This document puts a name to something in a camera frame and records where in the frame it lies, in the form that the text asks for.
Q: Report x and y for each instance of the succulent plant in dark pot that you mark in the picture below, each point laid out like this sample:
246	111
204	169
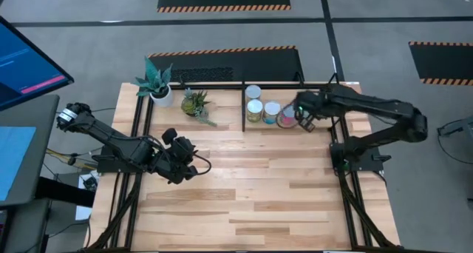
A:
194	103

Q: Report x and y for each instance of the black aluminium table frame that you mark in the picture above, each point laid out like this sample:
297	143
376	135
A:
225	86

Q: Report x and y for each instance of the grey side desk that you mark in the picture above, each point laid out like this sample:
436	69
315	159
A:
44	142

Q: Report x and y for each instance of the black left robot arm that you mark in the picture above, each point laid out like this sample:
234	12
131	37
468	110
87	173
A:
111	138

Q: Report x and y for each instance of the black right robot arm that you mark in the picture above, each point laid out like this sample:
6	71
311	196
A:
377	105

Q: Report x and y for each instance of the grey chair base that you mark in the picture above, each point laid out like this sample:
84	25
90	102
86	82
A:
456	126

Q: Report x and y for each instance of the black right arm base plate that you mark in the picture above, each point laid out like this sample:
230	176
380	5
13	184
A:
369	160

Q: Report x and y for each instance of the pink soup tin can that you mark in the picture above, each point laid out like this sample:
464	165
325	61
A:
286	116

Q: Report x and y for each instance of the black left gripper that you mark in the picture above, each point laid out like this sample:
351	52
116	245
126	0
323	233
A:
173	162

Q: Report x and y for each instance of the light blue flat sheet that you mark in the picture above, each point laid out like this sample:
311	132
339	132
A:
13	160

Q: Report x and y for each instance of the white paper sheet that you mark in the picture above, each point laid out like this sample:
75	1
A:
83	213

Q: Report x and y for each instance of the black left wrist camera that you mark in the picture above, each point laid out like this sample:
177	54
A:
183	146

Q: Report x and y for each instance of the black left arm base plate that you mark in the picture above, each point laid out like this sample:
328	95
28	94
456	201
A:
111	166

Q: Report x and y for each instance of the black power adapter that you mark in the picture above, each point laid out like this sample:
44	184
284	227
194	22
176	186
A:
90	182

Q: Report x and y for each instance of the snake plant in white pot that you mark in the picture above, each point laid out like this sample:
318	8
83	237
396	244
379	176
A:
155	83

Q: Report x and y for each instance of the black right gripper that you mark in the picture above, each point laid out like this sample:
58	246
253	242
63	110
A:
312	103

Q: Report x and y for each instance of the orange green beans tin can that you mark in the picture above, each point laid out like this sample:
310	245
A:
253	92

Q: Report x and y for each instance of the black desk foot bar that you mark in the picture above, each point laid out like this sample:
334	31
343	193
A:
64	192

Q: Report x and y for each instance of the large black computer monitor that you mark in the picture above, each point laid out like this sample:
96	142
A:
26	64

